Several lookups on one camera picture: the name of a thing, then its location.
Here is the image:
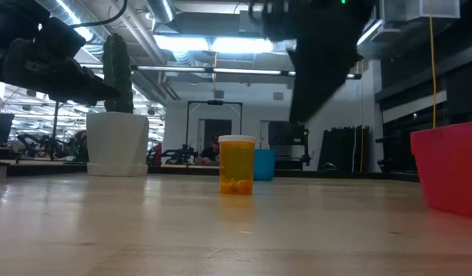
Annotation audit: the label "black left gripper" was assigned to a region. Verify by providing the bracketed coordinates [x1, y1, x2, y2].
[1, 37, 121, 107]

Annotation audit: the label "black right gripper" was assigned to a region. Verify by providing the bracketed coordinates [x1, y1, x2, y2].
[250, 0, 377, 124]

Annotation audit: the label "blue plastic bin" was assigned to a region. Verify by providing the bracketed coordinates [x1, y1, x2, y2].
[253, 149, 277, 182]

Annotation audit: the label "orange pill bottle white cap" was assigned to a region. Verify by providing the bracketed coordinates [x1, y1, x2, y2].
[218, 134, 257, 196]

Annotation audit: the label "red plastic bin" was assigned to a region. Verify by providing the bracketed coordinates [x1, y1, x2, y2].
[409, 120, 472, 220]

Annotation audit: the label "green cactus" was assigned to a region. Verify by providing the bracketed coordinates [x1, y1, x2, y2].
[101, 32, 135, 114]

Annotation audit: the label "black tripod stand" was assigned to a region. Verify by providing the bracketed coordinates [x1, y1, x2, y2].
[13, 100, 74, 162]

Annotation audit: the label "person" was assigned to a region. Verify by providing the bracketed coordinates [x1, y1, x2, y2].
[195, 135, 221, 166]
[72, 129, 90, 163]

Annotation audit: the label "black equipment cabinet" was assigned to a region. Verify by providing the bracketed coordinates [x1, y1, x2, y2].
[267, 120, 310, 172]

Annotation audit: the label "white faceted plant pot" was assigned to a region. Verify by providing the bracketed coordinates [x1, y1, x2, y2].
[85, 111, 150, 178]

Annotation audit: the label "black curtain panels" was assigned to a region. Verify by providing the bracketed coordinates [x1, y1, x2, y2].
[319, 125, 372, 173]

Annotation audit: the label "dark computer monitor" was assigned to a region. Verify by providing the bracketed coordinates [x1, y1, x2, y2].
[0, 113, 15, 145]

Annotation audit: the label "led light bar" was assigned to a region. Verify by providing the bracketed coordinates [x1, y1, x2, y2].
[80, 64, 362, 81]

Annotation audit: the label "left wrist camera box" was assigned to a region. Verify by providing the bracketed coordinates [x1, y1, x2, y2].
[38, 17, 87, 58]

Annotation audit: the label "black aluminium table frame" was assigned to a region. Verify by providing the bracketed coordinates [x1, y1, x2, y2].
[0, 159, 420, 183]

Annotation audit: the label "black background rig frame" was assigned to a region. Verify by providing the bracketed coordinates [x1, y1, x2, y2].
[185, 100, 244, 149]

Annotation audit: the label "yellow cable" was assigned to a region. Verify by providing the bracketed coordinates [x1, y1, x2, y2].
[428, 15, 438, 130]

